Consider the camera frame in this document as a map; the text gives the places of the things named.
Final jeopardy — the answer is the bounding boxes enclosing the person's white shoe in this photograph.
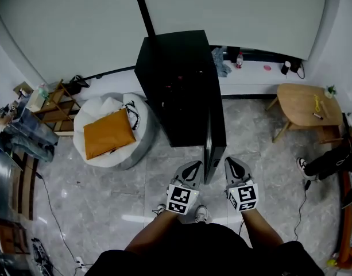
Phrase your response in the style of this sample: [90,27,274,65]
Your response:
[152,203,168,217]
[194,205,208,224]

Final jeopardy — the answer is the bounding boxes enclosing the person's black clothing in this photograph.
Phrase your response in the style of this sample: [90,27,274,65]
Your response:
[85,221,326,276]

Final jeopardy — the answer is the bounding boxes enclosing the brown wooden crate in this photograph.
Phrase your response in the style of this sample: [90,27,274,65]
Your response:
[0,218,30,255]

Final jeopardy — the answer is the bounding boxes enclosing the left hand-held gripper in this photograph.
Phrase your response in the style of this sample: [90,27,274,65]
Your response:
[165,160,204,216]

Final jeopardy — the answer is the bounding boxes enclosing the glossy dark table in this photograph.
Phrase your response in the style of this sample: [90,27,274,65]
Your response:
[0,142,23,221]

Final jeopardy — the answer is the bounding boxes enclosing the person's right forearm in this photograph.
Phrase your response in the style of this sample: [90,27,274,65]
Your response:
[240,208,284,250]

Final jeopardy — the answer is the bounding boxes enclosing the white beanbag chair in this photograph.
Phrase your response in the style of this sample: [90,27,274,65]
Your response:
[73,93,159,171]

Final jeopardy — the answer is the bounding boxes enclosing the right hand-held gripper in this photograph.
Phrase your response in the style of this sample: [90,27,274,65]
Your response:
[224,156,260,213]

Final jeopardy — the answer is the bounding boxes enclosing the black handbag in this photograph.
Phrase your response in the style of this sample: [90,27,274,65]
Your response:
[62,75,90,96]

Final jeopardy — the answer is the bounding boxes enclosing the black white braided strap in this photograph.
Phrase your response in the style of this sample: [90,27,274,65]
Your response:
[124,101,141,131]

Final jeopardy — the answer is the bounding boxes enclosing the black cable with adapter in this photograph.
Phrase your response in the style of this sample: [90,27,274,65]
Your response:
[293,179,312,241]

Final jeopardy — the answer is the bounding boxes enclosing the small potted plant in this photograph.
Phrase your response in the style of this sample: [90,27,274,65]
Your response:
[324,84,337,99]

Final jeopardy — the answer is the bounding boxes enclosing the black plug with cord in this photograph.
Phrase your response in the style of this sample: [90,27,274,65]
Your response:
[290,59,305,79]

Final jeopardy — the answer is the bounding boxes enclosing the green plastic bottle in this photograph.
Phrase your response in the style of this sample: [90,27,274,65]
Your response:
[37,82,50,100]

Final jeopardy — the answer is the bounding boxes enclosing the person's left white shoe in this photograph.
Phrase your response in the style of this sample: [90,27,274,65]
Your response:
[152,203,168,217]

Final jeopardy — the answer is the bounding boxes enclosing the blue denim cloth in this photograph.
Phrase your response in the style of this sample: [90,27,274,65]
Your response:
[211,47,233,78]

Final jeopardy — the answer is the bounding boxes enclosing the brown striped rug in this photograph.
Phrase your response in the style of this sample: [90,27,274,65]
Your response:
[11,151,40,221]

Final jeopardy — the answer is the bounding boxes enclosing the black device on floor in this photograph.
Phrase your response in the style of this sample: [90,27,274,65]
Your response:
[30,237,55,276]

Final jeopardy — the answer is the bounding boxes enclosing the white box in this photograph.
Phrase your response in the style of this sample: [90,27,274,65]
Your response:
[25,89,46,113]

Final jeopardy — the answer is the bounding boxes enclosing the person's left forearm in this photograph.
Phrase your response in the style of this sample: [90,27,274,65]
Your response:
[125,210,179,255]

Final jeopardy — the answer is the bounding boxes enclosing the long black floor cable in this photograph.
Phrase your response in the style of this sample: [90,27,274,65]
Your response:
[34,171,84,267]

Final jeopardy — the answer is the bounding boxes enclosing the white roller blind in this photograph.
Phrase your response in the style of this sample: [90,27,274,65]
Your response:
[140,0,328,62]
[0,0,149,85]

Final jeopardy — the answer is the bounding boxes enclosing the orange cushion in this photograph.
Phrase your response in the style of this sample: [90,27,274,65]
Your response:
[83,108,137,160]

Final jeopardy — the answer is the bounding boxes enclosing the cardboard box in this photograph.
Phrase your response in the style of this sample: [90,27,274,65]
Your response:
[13,81,34,96]

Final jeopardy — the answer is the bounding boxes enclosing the round wooden side table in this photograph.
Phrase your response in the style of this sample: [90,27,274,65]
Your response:
[265,82,343,143]

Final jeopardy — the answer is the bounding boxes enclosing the black mini fridge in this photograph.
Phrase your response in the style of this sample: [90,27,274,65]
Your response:
[134,29,227,185]

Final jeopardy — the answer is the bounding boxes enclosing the wooden shelf rack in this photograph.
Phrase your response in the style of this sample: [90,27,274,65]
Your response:
[33,79,82,137]

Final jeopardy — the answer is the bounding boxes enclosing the person's right white shoe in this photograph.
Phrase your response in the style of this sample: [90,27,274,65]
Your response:
[194,205,208,224]

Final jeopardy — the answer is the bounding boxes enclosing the white power strip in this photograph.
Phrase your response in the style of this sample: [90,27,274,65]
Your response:
[75,256,89,271]

